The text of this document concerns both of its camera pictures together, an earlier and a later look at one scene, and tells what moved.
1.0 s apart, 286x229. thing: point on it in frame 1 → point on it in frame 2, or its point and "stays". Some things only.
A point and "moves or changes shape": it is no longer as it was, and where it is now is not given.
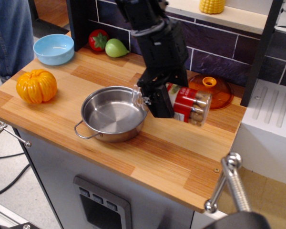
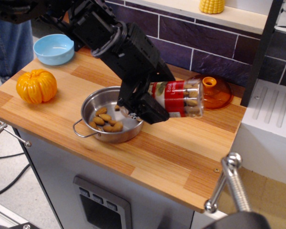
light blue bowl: x=54 y=49 stays
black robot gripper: x=164 y=48 → x=129 y=52
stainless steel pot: x=111 y=115 stays
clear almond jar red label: x=188 y=105 moves or changes shape
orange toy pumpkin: x=37 y=86 stays
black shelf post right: x=261 y=53 stays
